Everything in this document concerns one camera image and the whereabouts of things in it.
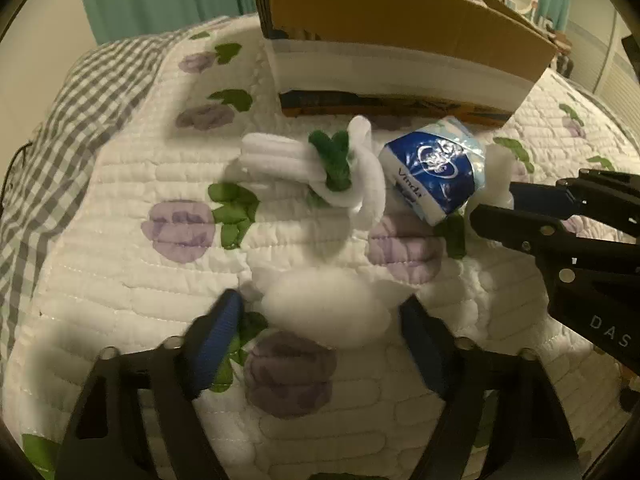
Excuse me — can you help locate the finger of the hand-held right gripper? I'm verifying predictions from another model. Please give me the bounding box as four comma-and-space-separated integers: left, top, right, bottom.
509, 169, 640, 237
469, 203, 640, 281

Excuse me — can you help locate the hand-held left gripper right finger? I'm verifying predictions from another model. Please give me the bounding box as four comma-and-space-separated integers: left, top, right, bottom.
397, 295, 583, 480

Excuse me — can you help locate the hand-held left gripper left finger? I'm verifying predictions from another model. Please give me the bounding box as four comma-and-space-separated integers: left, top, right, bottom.
55, 287, 246, 480

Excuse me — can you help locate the blue tissue packet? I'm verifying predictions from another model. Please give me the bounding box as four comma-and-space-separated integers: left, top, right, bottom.
378, 116, 487, 226

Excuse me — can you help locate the large white cotton ball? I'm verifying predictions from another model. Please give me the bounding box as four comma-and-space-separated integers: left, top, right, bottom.
250, 267, 393, 351

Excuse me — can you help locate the cardboard box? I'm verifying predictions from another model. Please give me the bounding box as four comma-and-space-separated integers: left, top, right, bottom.
252, 0, 558, 128

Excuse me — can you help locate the floral quilted blanket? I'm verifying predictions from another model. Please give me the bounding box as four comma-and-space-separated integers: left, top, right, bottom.
0, 12, 640, 480

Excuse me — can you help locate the white slatted panel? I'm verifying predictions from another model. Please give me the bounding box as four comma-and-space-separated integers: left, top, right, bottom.
595, 10, 640, 126

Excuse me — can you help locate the white and green chenille flower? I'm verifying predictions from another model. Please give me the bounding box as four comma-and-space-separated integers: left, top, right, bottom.
240, 116, 386, 226

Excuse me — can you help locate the grey gingham sheet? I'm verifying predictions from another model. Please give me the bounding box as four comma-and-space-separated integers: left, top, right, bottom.
0, 40, 181, 311

